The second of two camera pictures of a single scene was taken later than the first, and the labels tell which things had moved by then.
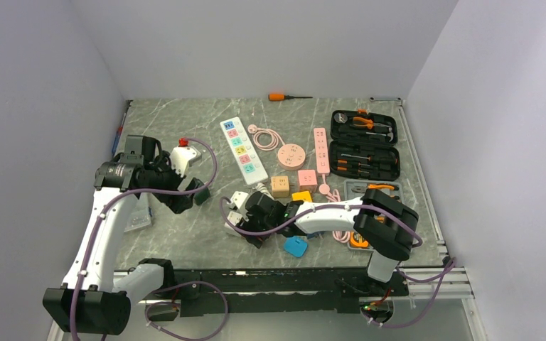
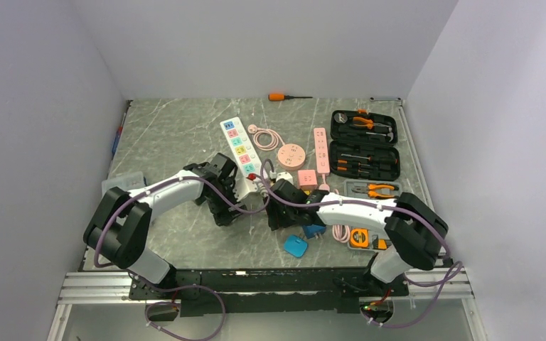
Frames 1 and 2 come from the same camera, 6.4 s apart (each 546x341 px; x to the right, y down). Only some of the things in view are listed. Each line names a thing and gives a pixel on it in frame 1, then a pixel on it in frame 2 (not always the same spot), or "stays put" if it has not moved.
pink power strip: x=321 y=151 stays put
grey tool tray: x=357 y=188 stays put
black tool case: x=363 y=145 stays put
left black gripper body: x=162 y=175 to x=220 y=208
